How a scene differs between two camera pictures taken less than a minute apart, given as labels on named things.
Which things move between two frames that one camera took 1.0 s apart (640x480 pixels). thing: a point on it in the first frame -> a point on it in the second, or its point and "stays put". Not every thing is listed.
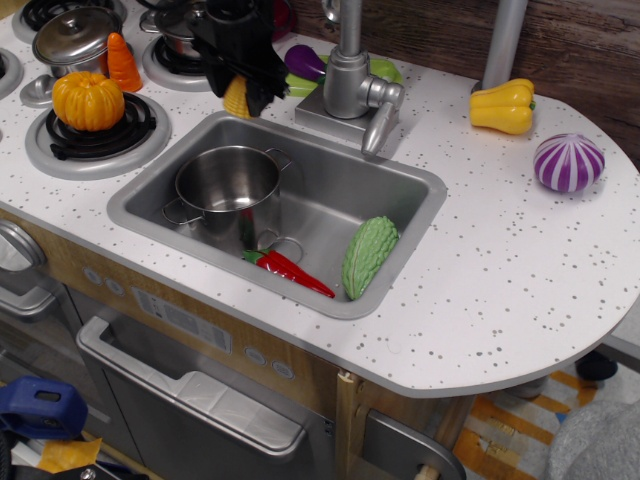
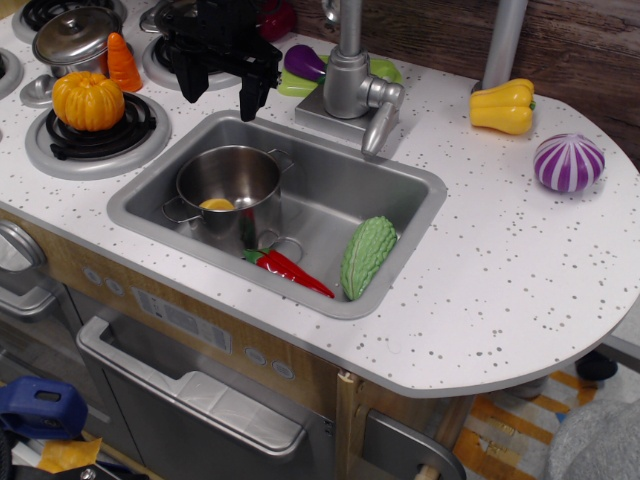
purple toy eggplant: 301,59 stays put
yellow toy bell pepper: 507,106 stays put
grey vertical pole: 504,41 stays put
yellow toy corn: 236,100 -> 217,204
